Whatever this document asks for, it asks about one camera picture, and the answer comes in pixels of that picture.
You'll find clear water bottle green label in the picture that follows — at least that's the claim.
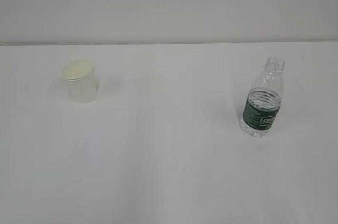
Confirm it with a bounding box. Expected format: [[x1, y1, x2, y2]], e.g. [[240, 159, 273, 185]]
[[240, 57, 285, 137]]

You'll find white paper cup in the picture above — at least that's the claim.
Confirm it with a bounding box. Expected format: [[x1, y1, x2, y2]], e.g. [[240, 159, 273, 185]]
[[62, 60, 97, 104]]

